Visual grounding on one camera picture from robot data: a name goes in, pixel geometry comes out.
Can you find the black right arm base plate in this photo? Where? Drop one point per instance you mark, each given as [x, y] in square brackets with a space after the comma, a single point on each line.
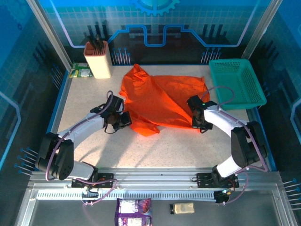
[204, 180]

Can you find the small beige box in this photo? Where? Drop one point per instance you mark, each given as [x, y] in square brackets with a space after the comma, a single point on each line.
[183, 208]

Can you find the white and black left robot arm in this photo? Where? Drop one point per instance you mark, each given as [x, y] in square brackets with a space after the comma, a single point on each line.
[70, 141]

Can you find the purple snack bag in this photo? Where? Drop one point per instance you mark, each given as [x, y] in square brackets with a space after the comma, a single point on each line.
[132, 212]

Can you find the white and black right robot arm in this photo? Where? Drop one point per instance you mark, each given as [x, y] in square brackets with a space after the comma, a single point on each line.
[242, 146]

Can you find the black controller box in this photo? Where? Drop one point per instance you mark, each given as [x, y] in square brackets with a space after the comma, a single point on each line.
[222, 196]

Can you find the green and white package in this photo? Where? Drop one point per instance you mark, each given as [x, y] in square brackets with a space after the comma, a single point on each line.
[80, 70]

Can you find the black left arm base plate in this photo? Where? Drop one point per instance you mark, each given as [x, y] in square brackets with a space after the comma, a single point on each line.
[105, 180]

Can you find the teal plastic basket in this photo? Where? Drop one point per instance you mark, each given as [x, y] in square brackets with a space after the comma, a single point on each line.
[237, 80]

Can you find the beige utensil holder block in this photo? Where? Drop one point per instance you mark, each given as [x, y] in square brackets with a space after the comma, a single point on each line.
[100, 66]

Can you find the aluminium corner post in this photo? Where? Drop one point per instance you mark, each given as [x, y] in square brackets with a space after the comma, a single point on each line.
[261, 28]
[50, 35]

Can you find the aluminium frame rail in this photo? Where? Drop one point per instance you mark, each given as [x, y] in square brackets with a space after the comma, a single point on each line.
[155, 179]

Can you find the orange t-shirt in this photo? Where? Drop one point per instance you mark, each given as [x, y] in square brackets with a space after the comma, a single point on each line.
[160, 99]

